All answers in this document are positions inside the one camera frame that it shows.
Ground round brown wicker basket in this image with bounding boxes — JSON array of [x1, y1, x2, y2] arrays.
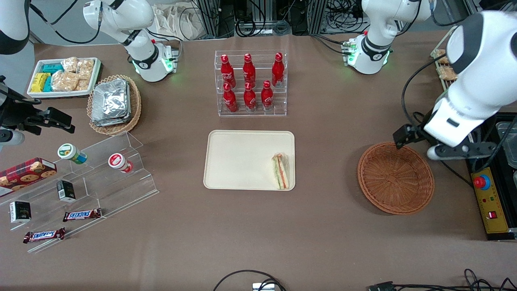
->
[[357, 141, 435, 215]]

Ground black right base cables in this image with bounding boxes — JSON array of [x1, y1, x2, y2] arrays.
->
[[146, 27, 183, 55]]

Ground black tangled cable bundle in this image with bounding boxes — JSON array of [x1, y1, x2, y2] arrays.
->
[[368, 268, 517, 291]]

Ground beige plastic tray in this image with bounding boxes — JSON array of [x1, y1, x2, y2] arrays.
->
[[203, 130, 296, 191]]

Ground black left base cables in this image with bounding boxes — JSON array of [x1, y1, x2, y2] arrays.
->
[[310, 34, 353, 56]]

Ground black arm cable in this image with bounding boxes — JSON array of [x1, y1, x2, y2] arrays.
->
[[29, 0, 102, 45], [401, 60, 458, 127]]

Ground yellow snack pack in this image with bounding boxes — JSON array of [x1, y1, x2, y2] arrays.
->
[[31, 73, 51, 93]]

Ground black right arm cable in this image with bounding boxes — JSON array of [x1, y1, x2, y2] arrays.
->
[[29, 0, 102, 45]]

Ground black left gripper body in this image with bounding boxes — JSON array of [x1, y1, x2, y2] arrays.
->
[[410, 126, 431, 143]]

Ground brown snickers bar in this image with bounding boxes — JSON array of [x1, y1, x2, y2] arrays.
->
[[63, 208, 103, 222], [23, 228, 66, 244]]

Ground white wire rack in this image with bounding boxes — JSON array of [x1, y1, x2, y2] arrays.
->
[[430, 26, 459, 92]]

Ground black looped floor cable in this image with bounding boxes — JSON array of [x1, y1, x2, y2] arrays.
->
[[213, 270, 288, 291]]

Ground green lid yoghurt cup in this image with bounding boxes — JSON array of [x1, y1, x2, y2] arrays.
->
[[57, 143, 88, 164]]

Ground silver foil pack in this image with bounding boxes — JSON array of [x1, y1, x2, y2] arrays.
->
[[91, 87, 132, 127], [93, 79, 130, 122]]

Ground oval light wicker basket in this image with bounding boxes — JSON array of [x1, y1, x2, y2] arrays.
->
[[87, 74, 142, 136]]

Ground clear acrylic bottle rack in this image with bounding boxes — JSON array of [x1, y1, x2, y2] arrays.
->
[[214, 49, 288, 118]]

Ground red lid yoghurt cup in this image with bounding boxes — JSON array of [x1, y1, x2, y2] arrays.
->
[[108, 153, 134, 174]]

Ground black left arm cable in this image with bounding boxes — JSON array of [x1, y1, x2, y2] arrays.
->
[[401, 60, 458, 127]]

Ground red tartan cookie box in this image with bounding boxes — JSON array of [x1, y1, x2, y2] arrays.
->
[[0, 157, 57, 198]]

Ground red cola bottle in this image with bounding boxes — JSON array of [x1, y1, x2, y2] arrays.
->
[[243, 53, 256, 87], [244, 82, 257, 112], [261, 80, 274, 111], [272, 53, 285, 87], [221, 55, 236, 89], [223, 83, 238, 113]]

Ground black machine yellow panel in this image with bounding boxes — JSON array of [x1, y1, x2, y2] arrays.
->
[[464, 113, 517, 241]]

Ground white rectangular snack tray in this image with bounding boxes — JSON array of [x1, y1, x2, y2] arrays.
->
[[27, 57, 102, 99]]

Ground metal machine tray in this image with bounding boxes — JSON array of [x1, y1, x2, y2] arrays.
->
[[496, 121, 517, 169]]

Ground triangle sandwich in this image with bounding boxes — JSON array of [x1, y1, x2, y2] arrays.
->
[[271, 152, 291, 190]]

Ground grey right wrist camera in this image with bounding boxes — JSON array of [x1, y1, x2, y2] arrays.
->
[[0, 129, 25, 147]]

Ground white cloth bag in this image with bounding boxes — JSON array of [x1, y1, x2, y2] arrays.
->
[[153, 3, 203, 41]]

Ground clear acrylic step shelf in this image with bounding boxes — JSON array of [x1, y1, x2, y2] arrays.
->
[[0, 131, 159, 253]]

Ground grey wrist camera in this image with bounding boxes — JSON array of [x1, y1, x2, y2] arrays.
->
[[0, 129, 25, 147], [427, 142, 498, 161]]

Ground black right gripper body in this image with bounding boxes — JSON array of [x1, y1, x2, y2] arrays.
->
[[0, 105, 49, 130]]

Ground black base cables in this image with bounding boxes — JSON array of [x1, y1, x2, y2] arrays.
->
[[310, 34, 353, 56], [146, 27, 183, 55]]

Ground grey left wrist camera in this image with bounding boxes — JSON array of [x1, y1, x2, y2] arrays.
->
[[427, 142, 498, 161]]

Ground small black carton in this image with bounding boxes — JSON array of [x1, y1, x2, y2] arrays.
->
[[56, 180, 77, 203], [9, 201, 32, 224]]

